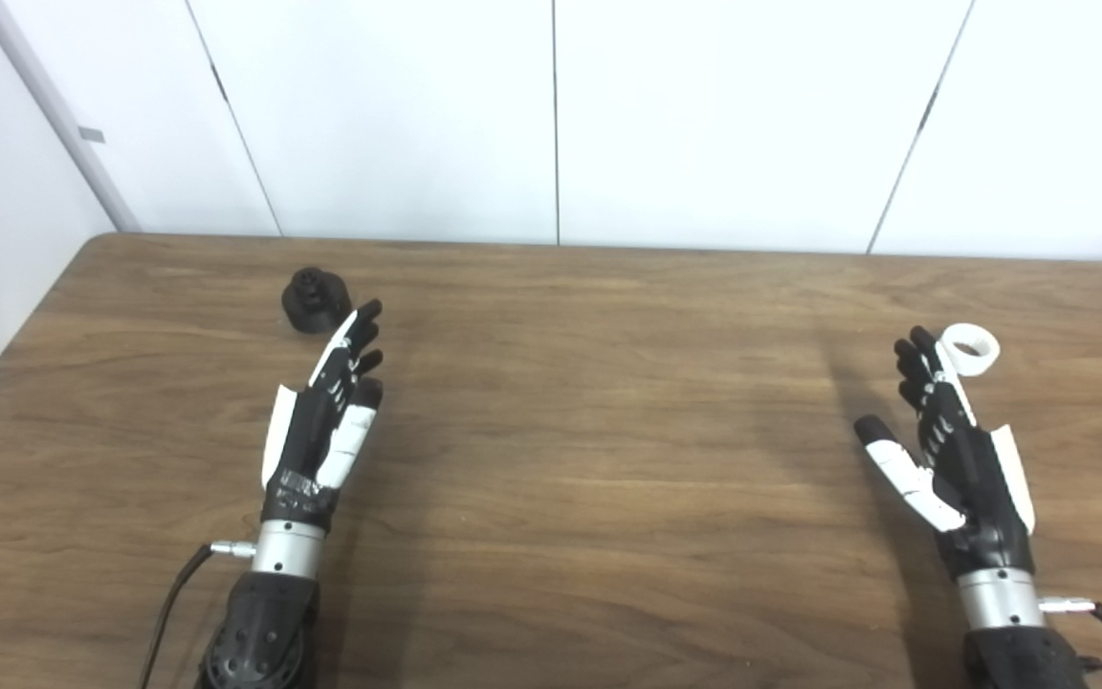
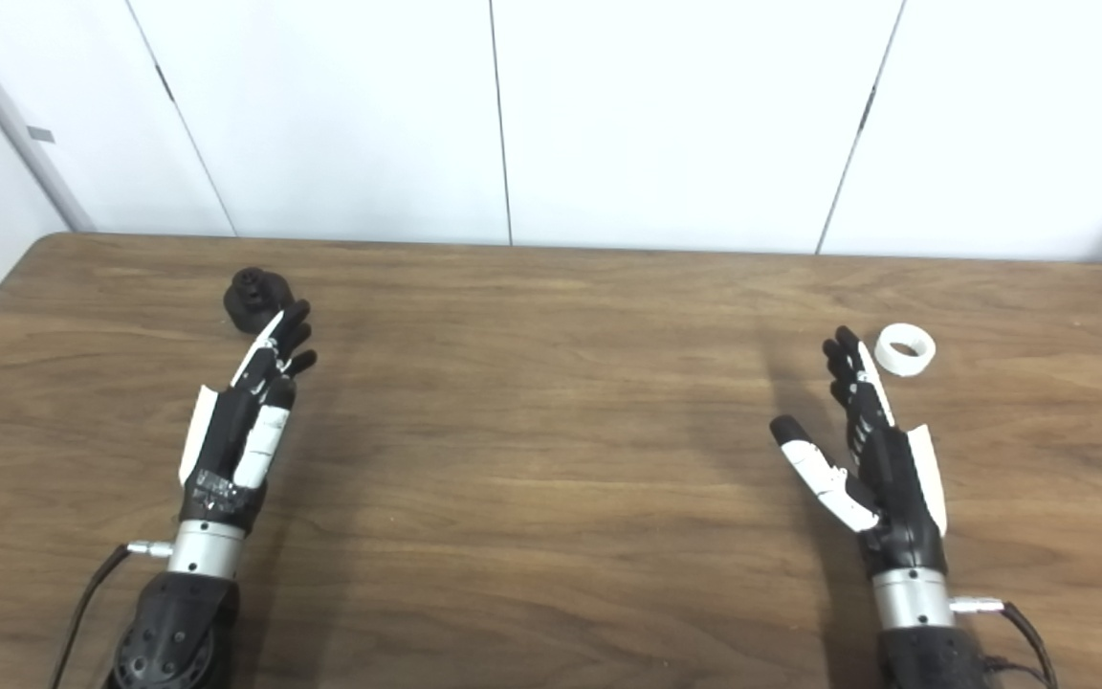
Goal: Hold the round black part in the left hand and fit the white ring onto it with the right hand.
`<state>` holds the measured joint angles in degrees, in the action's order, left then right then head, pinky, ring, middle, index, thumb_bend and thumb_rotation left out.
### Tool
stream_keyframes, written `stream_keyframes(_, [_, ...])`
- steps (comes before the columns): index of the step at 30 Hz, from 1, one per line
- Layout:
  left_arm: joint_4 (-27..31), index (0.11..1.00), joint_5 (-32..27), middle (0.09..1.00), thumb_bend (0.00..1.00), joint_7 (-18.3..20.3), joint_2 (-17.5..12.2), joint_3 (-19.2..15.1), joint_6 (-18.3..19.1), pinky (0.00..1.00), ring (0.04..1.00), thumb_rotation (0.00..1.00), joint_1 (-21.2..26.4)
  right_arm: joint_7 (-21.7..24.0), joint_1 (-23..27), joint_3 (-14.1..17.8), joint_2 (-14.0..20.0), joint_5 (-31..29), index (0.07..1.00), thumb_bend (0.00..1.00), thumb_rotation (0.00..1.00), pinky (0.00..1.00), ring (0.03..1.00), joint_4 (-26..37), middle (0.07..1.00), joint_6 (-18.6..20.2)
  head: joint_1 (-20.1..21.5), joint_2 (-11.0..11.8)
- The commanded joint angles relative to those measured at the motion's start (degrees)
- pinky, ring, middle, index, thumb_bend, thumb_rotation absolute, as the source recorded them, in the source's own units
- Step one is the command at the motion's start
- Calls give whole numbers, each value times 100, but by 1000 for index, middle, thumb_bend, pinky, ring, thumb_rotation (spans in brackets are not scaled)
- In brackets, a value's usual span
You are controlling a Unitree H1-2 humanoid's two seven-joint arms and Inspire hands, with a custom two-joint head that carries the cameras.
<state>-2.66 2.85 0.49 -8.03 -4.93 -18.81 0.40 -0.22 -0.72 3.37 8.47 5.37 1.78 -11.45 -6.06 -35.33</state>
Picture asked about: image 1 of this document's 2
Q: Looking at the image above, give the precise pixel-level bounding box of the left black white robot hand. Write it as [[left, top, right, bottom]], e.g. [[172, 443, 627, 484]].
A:
[[261, 300, 386, 532]]

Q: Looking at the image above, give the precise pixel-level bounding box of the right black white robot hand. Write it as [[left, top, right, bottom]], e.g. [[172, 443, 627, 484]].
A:
[[854, 326, 1037, 580]]

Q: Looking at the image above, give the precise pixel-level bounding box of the white plastic ring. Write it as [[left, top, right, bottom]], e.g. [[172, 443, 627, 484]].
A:
[[938, 323, 1002, 377]]

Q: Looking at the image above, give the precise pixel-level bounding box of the round black plastic part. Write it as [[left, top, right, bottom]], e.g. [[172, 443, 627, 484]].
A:
[[281, 267, 353, 334]]

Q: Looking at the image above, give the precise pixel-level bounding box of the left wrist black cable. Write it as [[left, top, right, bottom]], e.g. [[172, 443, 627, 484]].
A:
[[140, 541, 255, 689]]

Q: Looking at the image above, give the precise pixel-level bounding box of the grey wall corner post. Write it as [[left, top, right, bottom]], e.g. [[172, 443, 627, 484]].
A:
[[0, 0, 143, 233]]

